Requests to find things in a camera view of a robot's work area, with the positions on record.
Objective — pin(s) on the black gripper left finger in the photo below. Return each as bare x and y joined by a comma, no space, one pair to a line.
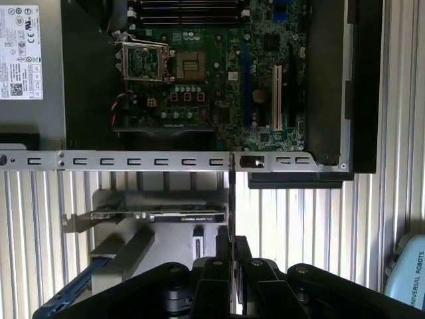
212,292

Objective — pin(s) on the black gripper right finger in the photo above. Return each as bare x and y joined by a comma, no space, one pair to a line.
259,292

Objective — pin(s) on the RAM stick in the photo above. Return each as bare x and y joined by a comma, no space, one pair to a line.
232,199

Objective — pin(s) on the black RAM slot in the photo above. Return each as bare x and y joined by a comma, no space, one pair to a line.
189,16
189,9
189,23

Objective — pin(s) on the graphics card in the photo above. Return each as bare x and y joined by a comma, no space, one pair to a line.
186,217

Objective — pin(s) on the hard disk in blue carrier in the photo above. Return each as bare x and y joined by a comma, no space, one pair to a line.
83,279

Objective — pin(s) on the pale blue teach pendant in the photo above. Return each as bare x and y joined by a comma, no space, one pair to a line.
411,266

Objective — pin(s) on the white expansion slot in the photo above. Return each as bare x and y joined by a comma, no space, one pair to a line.
276,99

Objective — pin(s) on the round coin battery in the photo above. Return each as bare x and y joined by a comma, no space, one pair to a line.
259,95

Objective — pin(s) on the black expansion slot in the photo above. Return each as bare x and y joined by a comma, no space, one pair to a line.
292,86

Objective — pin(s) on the blue expansion slot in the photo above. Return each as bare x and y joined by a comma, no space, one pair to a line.
246,83

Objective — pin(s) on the black PC case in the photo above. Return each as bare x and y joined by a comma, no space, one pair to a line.
365,99

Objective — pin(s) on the CPU socket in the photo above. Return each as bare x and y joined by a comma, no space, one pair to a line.
191,66

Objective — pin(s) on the green motherboard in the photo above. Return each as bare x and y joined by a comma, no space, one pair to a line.
232,50

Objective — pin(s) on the metal socket cover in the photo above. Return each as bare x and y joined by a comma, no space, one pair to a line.
125,63

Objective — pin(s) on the grey power supply unit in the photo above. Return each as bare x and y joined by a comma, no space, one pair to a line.
20,50

